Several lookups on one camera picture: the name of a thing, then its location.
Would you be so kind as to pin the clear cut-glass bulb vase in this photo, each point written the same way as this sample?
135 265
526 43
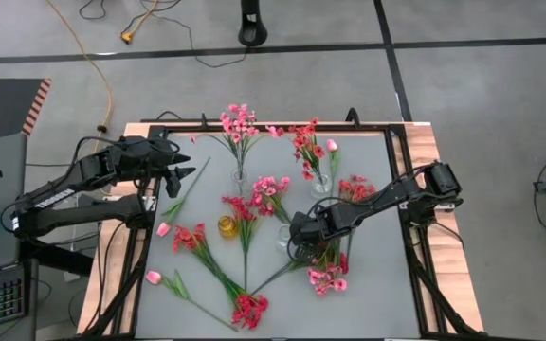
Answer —
240 184

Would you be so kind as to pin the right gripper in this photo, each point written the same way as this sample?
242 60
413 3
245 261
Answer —
315 227

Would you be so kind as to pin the pink tulip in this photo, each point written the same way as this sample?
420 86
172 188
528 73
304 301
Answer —
163 229
332 145
153 277

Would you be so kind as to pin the black mat with striped edge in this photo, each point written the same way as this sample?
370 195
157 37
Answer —
3 109

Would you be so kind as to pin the yellow ribbed glass vase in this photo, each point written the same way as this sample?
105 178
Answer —
228 227

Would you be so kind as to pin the red flower bunch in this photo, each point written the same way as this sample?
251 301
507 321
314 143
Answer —
307 144
356 189
237 207
185 237
249 310
343 263

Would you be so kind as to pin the black clamp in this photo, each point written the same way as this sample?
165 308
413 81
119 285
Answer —
203 120
351 117

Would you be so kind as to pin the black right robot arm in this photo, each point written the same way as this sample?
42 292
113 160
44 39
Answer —
382 196

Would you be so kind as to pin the black pedestal floor stand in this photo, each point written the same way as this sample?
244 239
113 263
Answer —
252 33

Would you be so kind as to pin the clear diamond-pattern glass jar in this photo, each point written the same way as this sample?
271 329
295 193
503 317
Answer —
321 190

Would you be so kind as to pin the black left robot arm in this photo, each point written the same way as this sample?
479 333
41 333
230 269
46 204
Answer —
64 215

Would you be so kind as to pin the tall clear glass vase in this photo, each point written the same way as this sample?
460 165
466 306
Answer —
282 239

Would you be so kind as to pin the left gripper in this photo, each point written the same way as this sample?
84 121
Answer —
147 158

